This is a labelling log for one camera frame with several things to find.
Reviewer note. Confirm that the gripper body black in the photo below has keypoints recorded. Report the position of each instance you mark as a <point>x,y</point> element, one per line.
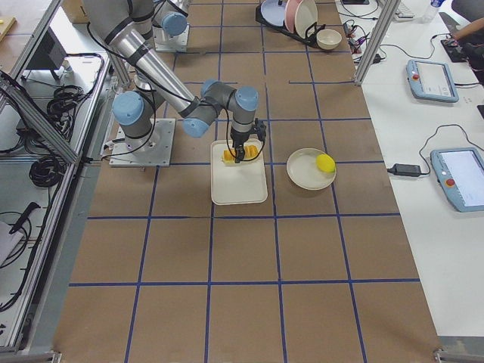
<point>239,141</point>

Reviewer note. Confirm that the yellow orange bread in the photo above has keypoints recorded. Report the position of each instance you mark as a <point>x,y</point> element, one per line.
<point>231,156</point>

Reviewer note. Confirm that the blue plate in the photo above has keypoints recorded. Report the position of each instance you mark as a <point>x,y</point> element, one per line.
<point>273,12</point>

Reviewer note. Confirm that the cream round plate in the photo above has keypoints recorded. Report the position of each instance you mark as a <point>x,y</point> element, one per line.
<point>304,173</point>

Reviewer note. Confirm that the pink plate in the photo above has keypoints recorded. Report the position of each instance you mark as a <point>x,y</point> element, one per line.
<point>290,13</point>

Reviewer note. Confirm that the cream plate in rack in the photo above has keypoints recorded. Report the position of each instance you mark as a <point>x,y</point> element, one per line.
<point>306,18</point>

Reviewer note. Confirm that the cream rectangular tray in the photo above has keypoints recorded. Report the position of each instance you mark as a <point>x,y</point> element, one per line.
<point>236,183</point>

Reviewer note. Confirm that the yellow lemon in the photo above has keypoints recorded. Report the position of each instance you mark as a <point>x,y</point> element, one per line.
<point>325,163</point>

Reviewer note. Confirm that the black dish rack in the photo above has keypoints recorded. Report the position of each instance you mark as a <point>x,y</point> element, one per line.
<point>310,35</point>

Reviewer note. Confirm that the cream bowl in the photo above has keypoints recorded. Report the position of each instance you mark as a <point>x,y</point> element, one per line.
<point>328,39</point>

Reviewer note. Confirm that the black power adapter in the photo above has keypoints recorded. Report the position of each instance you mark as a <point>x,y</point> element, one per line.
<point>410,170</point>

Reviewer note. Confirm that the far teach pendant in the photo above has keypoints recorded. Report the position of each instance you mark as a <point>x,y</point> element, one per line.
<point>431,81</point>

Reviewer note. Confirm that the teach pendant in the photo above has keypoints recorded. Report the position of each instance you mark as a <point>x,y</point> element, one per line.
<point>431,81</point>
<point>459,172</point>

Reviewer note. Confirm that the near teach pendant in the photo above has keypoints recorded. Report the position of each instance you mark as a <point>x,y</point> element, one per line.
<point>459,172</point>

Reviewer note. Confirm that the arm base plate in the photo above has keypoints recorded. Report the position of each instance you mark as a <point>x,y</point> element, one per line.
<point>166,43</point>
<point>144,147</point>

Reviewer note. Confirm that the aluminium frame post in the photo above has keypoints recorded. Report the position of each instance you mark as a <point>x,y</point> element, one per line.
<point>377,35</point>

